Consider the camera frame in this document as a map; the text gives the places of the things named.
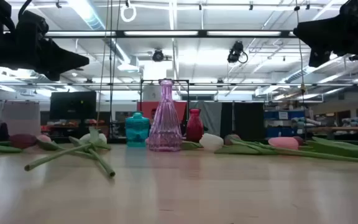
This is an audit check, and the white hanging ring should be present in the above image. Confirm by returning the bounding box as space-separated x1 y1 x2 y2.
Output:
120 4 137 24

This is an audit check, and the blue storage shelf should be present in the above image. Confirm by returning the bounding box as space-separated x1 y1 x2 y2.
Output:
264 109 306 139

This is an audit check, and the teal glass vase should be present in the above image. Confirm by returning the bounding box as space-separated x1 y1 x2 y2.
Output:
125 111 150 148

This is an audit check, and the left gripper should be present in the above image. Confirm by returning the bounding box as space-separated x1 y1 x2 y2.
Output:
0 11 90 82

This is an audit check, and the black hanging cable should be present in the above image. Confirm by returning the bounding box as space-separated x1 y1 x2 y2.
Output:
108 0 114 139

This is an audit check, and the black monitor screen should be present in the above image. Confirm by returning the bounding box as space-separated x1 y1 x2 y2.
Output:
49 91 97 121

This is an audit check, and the white board panel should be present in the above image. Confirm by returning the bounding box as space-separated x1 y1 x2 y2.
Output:
0 100 41 137

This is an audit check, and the black partition panel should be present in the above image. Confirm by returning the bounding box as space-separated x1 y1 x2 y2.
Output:
221 101 265 142

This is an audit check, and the red glass vase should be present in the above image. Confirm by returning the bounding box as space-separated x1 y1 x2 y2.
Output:
185 108 204 144

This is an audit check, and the grey curtain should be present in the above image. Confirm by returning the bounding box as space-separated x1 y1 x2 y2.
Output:
187 101 223 136

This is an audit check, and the dark red artificial tulip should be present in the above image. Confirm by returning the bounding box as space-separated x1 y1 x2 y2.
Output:
292 136 358 151
224 133 291 155
0 133 38 154

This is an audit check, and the white artificial tulip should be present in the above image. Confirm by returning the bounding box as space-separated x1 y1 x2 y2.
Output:
24 133 111 172
68 126 117 179
199 133 358 166

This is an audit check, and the red partition panel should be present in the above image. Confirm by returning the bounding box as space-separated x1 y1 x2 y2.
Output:
137 101 188 123

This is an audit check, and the black ceiling camera with cable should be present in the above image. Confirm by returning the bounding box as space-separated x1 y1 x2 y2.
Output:
227 40 249 65

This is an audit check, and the pink ribbed glass vase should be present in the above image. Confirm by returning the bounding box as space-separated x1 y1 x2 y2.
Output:
148 78 183 152

